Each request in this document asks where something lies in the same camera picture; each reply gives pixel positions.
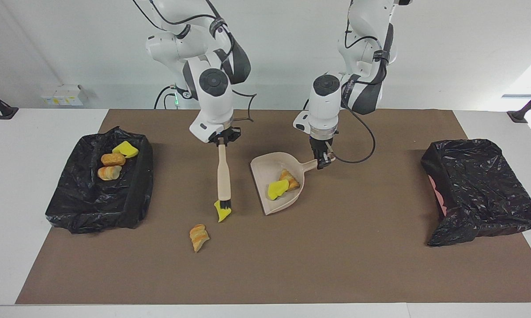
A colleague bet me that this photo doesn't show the beige hand brush black bristles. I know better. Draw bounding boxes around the beige hand brush black bristles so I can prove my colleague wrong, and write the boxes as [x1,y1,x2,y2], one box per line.
[217,144,233,210]

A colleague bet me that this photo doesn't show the beige bread chunk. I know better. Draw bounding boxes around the beige bread chunk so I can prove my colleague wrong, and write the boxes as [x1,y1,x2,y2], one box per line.
[279,169,301,191]
[98,166,122,181]

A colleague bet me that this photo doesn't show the beige plastic dustpan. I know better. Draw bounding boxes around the beige plastic dustpan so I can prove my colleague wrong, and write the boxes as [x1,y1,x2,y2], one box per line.
[250,152,332,216]

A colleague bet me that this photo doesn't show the yellow sponge piece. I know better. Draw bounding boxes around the yellow sponge piece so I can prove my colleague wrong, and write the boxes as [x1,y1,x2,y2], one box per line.
[112,141,139,159]
[214,200,232,223]
[267,179,290,201]

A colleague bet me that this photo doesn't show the striped croissant piece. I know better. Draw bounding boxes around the striped croissant piece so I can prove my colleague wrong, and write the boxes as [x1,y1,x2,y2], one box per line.
[189,224,211,253]

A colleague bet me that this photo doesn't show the brown bread roll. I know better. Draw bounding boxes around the brown bread roll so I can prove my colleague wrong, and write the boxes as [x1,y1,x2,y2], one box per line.
[101,153,126,167]

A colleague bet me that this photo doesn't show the black bag lined pink bin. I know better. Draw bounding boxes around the black bag lined pink bin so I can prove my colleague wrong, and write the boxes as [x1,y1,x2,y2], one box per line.
[421,139,531,247]

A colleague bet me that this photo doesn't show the brown table mat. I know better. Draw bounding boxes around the brown table mat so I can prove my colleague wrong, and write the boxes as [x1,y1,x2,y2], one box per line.
[15,109,531,305]

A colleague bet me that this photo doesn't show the white electrical box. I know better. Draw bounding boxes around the white electrical box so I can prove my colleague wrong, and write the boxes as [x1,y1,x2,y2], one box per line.
[41,85,84,106]

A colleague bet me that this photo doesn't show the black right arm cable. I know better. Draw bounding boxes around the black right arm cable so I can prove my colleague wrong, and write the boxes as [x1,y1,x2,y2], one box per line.
[133,0,257,124]

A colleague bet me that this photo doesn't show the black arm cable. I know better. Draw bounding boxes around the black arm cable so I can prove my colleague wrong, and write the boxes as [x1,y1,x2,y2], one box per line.
[331,26,376,164]
[133,0,257,124]

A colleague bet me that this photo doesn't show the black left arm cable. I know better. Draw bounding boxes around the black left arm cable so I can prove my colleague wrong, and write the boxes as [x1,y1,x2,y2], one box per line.
[331,26,376,164]

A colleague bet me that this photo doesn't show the black base cable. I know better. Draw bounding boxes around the black base cable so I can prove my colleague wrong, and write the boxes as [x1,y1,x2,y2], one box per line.
[154,85,178,110]

